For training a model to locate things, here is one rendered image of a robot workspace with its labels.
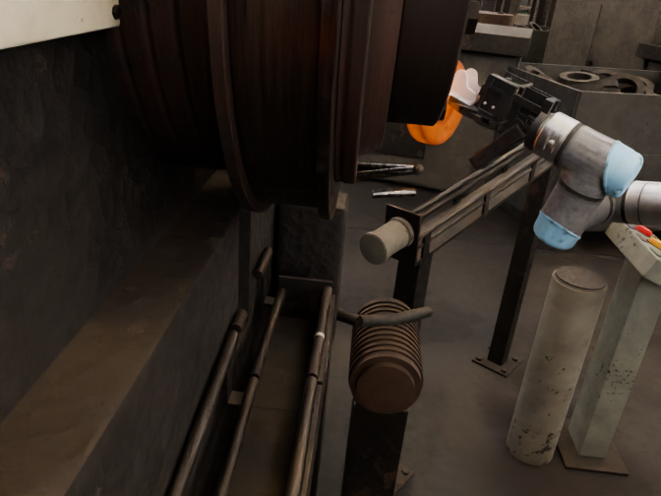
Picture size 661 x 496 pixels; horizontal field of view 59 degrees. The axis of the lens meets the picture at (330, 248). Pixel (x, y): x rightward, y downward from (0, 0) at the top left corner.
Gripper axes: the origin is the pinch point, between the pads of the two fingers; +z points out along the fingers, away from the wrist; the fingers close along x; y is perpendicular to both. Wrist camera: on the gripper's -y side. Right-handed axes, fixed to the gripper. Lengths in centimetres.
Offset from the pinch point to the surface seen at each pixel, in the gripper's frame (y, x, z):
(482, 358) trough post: -88, -61, -21
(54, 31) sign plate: 19, 81, -18
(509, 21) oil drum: -47, -408, 160
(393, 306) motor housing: -36.9, 10.8, -13.3
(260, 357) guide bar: -18, 57, -19
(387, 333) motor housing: -35.9, 19.4, -17.5
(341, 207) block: -11.3, 32.8, -8.2
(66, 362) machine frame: 0, 82, -23
